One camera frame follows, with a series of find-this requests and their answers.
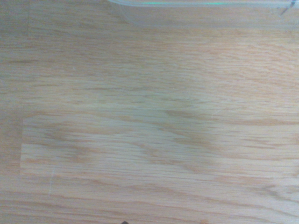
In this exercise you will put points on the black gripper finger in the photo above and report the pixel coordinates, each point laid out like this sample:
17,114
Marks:
125,222

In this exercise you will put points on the clear plastic container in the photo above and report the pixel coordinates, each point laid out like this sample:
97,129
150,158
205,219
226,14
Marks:
205,14

